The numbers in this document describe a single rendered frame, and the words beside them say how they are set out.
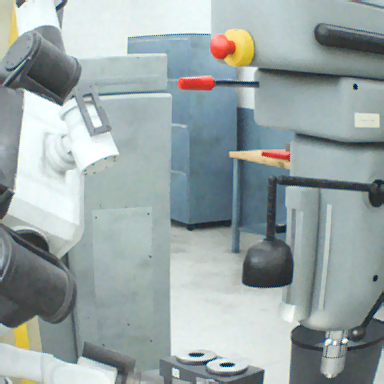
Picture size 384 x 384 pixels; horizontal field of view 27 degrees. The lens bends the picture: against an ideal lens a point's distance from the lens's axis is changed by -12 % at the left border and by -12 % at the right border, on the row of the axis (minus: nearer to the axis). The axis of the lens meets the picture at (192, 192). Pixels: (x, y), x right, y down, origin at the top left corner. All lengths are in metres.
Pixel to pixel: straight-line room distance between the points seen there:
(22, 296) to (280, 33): 0.53
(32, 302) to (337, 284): 0.47
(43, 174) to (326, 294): 0.48
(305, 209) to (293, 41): 0.28
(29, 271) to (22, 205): 0.12
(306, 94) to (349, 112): 0.09
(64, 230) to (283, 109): 0.38
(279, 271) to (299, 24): 0.34
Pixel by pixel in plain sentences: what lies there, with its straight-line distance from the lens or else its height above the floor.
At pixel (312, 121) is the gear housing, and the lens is 1.25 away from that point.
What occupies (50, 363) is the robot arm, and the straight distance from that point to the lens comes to 1.43.
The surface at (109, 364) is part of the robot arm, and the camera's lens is 1.45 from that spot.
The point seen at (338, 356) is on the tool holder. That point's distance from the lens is 1.43.
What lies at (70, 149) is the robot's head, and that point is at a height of 1.60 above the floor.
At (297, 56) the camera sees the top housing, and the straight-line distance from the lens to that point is 1.15.
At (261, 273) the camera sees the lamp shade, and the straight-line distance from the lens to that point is 1.15.
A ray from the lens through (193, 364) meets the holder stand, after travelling 1.83.
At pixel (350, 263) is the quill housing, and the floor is 1.44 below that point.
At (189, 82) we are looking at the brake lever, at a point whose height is 1.70.
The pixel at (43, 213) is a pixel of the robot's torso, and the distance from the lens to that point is 1.30.
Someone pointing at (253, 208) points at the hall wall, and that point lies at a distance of 8.93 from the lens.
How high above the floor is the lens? 1.74
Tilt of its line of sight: 9 degrees down
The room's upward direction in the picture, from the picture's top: 1 degrees clockwise
